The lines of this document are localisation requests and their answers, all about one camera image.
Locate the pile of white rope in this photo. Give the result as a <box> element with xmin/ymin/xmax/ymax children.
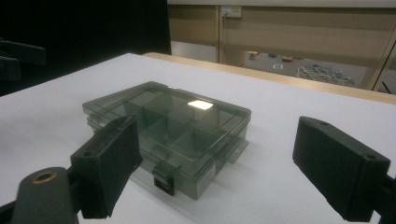
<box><xmin>295</xmin><ymin>63</ymin><xmax>356</xmax><ymax>87</ymax></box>

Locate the black curtain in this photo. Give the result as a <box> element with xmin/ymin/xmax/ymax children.
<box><xmin>0</xmin><ymin>0</ymin><xmax>172</xmax><ymax>97</ymax></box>

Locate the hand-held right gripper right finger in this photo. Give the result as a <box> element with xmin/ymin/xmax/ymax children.
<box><xmin>292</xmin><ymin>116</ymin><xmax>391</xmax><ymax>223</ymax></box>

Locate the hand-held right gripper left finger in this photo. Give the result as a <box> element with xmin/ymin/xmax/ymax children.
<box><xmin>70</xmin><ymin>115</ymin><xmax>144</xmax><ymax>219</ymax></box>

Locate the black metal stand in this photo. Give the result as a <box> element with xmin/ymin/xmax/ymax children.
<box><xmin>380</xmin><ymin>40</ymin><xmax>396</xmax><ymax>95</ymax></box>

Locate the transparent grey compartment storage box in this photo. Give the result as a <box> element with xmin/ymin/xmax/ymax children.
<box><xmin>81</xmin><ymin>81</ymin><xmax>252</xmax><ymax>201</ymax></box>

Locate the white wall socket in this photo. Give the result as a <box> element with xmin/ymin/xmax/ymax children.
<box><xmin>220</xmin><ymin>6</ymin><xmax>243</xmax><ymax>19</ymax></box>

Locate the white table sheet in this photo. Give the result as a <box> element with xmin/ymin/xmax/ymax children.
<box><xmin>0</xmin><ymin>52</ymin><xmax>396</xmax><ymax>224</ymax></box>

